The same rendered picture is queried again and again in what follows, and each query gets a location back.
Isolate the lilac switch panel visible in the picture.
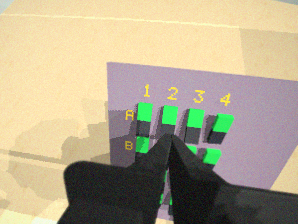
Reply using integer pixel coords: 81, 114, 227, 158
106, 61, 298, 190

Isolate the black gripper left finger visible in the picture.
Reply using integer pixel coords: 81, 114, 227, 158
63, 134, 172, 224

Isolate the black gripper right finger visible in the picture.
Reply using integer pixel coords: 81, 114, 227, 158
168, 134, 298, 224

